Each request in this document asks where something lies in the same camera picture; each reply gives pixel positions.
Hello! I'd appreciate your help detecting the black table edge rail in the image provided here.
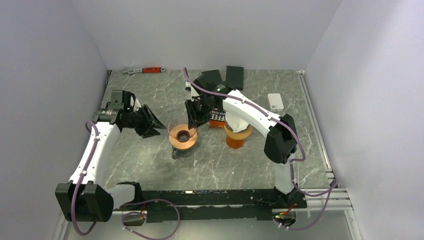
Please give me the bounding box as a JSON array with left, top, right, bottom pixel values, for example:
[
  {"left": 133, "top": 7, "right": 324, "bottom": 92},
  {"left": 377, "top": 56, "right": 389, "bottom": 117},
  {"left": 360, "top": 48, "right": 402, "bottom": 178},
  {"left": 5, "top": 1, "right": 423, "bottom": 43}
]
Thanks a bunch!
[{"left": 118, "top": 188, "right": 308, "bottom": 223}]

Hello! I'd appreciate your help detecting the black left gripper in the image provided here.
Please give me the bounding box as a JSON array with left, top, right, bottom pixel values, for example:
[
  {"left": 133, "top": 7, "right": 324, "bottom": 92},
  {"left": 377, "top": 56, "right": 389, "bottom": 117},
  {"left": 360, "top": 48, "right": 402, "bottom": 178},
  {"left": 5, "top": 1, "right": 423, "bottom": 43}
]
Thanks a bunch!
[{"left": 123, "top": 104, "right": 166, "bottom": 139}]

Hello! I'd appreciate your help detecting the clear glass ribbed dripper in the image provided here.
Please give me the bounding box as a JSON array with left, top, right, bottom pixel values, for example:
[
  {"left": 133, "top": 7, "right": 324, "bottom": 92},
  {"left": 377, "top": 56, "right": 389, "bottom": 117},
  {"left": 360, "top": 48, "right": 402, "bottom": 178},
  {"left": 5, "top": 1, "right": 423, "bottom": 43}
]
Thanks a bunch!
[{"left": 225, "top": 119, "right": 251, "bottom": 133}]

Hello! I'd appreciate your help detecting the clear glass jar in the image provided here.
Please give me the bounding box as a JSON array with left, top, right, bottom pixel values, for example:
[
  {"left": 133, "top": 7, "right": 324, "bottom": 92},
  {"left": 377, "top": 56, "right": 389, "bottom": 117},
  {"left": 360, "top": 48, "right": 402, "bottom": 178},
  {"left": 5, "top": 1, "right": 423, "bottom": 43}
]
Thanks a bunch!
[{"left": 171, "top": 146, "right": 195, "bottom": 160}]

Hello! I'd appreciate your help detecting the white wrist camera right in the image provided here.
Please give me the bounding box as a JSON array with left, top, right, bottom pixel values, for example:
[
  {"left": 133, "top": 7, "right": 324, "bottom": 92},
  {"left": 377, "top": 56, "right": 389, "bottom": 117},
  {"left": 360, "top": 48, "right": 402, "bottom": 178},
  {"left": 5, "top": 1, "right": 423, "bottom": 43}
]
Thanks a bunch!
[{"left": 185, "top": 81, "right": 200, "bottom": 102}]

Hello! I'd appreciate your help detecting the aluminium frame rail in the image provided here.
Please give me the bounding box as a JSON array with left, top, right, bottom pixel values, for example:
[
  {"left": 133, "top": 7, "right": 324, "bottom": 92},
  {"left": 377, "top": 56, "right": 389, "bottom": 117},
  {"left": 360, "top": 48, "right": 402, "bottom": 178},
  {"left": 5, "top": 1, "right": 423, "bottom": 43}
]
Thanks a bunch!
[{"left": 52, "top": 168, "right": 354, "bottom": 240}]

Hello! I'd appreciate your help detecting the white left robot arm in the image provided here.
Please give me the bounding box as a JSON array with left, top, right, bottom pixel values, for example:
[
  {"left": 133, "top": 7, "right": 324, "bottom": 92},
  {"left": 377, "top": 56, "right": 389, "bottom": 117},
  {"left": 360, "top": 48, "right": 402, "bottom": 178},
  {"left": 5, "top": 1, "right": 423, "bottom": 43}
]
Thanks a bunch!
[{"left": 55, "top": 90, "right": 165, "bottom": 222}]

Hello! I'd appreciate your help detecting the black foam block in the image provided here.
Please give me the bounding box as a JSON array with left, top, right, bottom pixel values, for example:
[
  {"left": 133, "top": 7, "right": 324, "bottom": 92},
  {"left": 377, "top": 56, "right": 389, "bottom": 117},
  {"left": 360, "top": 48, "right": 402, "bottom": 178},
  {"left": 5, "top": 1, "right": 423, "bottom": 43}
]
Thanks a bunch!
[
  {"left": 225, "top": 66, "right": 244, "bottom": 91},
  {"left": 200, "top": 69, "right": 223, "bottom": 85}
]

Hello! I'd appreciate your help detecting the small white box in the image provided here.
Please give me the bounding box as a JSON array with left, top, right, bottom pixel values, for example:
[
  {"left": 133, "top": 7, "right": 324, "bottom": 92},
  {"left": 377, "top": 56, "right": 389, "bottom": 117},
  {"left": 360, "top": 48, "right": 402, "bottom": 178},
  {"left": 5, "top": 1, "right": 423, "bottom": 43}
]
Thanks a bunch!
[{"left": 267, "top": 93, "right": 284, "bottom": 112}]

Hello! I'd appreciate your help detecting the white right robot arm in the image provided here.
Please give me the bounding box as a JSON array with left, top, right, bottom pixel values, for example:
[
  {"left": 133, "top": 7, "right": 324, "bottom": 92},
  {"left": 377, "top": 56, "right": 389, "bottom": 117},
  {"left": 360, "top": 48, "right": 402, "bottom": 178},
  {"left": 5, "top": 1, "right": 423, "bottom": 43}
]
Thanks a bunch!
[{"left": 182, "top": 68, "right": 305, "bottom": 208}]

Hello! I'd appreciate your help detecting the right black foam block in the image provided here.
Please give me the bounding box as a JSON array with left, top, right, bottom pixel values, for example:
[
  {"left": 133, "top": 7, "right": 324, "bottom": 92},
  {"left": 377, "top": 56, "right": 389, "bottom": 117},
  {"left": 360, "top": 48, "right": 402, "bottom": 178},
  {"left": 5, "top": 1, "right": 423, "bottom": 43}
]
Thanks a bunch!
[{"left": 225, "top": 66, "right": 244, "bottom": 91}]

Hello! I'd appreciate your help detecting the white paper coffee filter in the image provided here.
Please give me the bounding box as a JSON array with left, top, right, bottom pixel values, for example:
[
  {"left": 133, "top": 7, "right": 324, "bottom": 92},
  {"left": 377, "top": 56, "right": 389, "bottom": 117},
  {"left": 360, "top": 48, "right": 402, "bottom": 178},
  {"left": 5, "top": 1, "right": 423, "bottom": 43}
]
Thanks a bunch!
[{"left": 225, "top": 111, "right": 250, "bottom": 133}]

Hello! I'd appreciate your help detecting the left black foam block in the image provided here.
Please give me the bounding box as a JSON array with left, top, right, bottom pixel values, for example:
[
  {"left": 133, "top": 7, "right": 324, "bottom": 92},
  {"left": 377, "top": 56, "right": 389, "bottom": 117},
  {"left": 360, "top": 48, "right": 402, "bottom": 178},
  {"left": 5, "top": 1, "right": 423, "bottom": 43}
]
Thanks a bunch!
[{"left": 200, "top": 69, "right": 223, "bottom": 85}]

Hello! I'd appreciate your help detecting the wooden dripper holder ring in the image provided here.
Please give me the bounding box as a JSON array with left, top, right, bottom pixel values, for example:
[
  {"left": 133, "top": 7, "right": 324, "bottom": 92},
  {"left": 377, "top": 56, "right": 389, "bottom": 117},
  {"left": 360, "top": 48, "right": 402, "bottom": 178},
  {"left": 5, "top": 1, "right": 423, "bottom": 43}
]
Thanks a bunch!
[{"left": 224, "top": 125, "right": 254, "bottom": 142}]

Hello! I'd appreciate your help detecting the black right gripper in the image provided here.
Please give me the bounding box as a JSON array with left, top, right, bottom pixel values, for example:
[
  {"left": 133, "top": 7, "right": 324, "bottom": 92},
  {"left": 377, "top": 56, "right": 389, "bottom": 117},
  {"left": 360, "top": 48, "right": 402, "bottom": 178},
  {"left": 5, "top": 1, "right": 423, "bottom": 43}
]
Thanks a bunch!
[{"left": 185, "top": 96, "right": 213, "bottom": 130}]

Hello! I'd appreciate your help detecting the orange glass carafe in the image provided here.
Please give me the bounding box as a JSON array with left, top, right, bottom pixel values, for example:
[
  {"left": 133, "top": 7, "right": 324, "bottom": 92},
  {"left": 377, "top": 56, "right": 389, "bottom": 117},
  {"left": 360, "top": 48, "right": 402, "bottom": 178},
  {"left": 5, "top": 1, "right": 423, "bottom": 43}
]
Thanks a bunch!
[{"left": 225, "top": 135, "right": 247, "bottom": 149}]

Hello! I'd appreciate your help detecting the orange handled adjustable wrench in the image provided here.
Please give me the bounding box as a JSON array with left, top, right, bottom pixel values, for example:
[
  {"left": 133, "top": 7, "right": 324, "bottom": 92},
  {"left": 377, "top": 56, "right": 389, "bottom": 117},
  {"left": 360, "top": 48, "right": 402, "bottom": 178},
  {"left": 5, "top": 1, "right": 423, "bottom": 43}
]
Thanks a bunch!
[{"left": 121, "top": 67, "right": 167, "bottom": 76}]

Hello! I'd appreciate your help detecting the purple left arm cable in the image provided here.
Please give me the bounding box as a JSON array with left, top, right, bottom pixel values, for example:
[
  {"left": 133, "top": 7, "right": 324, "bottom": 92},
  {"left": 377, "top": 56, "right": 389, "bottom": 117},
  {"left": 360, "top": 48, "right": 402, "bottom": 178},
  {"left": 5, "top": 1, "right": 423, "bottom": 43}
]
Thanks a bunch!
[{"left": 71, "top": 120, "right": 102, "bottom": 237}]

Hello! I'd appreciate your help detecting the orange coffee filter box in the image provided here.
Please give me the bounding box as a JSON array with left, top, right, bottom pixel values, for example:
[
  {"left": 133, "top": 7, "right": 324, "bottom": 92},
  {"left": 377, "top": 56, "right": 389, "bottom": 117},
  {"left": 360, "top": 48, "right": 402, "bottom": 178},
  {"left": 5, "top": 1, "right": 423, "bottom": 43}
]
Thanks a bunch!
[{"left": 209, "top": 109, "right": 226, "bottom": 128}]

